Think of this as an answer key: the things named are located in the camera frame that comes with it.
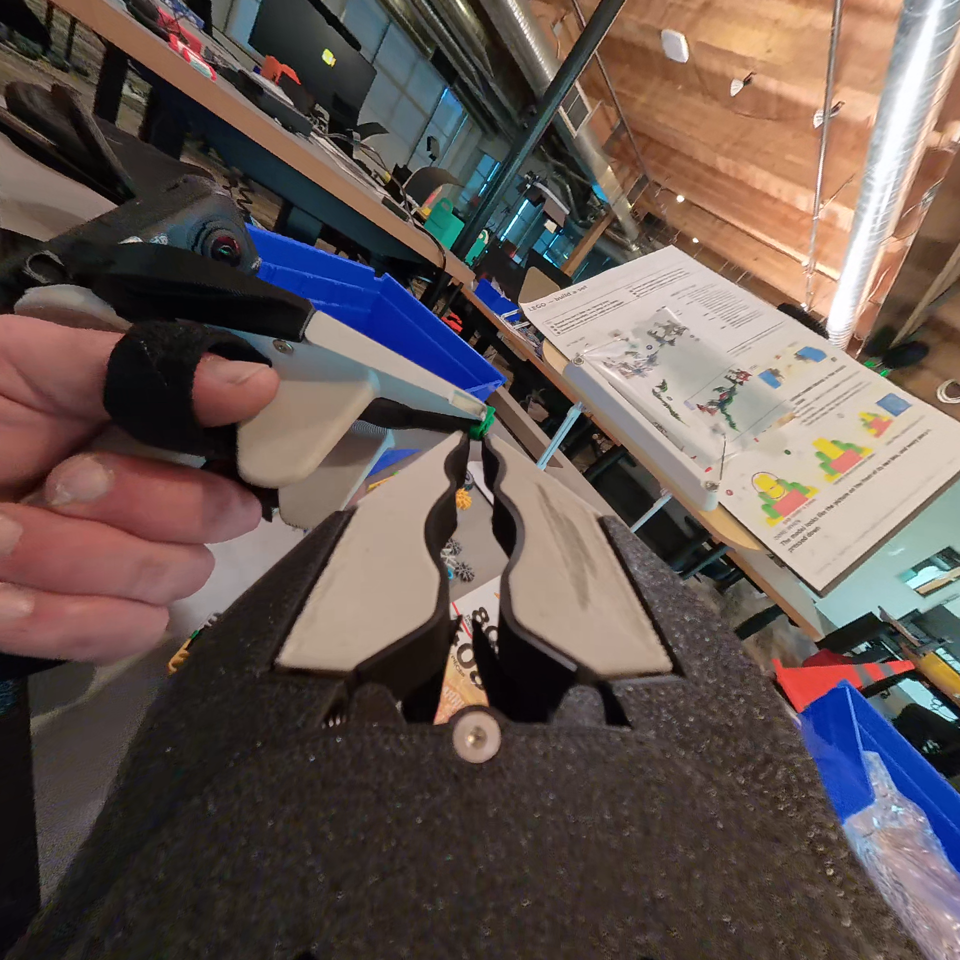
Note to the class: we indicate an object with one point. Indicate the small orange object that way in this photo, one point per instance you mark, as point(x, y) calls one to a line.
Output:
point(281, 71)

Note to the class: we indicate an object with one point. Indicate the person's left hand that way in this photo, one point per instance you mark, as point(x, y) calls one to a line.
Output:
point(75, 525)

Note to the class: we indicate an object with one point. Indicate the white paper sign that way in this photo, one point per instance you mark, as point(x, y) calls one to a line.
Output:
point(675, 292)

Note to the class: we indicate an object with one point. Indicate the clear plastic bag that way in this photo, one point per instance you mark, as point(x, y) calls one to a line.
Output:
point(900, 862)

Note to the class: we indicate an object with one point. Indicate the blue plastic bin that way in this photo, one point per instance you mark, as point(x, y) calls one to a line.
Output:
point(360, 300)
point(832, 750)

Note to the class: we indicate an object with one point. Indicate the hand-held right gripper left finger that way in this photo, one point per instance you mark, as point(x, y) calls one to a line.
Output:
point(367, 592)

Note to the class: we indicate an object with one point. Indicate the white ceiling sensor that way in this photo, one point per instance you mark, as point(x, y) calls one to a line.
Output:
point(675, 46)

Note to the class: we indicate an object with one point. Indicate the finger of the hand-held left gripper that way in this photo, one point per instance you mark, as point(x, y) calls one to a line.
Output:
point(390, 367)
point(330, 487)

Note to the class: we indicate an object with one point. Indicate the small blue bin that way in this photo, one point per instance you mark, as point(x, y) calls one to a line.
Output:
point(495, 296)

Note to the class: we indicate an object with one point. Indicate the red object with black stripes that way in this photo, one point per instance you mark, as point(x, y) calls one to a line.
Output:
point(810, 682)

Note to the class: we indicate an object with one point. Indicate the brown background table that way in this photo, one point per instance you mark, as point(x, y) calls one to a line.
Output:
point(300, 161)

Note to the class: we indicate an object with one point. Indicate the printed plastic toy bag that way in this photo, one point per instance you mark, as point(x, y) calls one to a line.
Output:
point(476, 600)

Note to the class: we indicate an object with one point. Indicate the teal green container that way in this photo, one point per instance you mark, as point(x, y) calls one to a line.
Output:
point(442, 225)

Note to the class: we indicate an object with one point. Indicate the silver ventilation duct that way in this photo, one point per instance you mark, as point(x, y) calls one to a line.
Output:
point(892, 150)
point(525, 45)

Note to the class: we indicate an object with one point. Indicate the black computer monitor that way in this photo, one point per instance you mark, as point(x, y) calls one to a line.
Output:
point(315, 52)

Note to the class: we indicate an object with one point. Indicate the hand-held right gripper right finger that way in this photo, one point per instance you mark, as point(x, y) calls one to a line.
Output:
point(585, 592)

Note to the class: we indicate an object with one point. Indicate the black steel pole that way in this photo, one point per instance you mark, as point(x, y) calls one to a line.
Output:
point(568, 82)

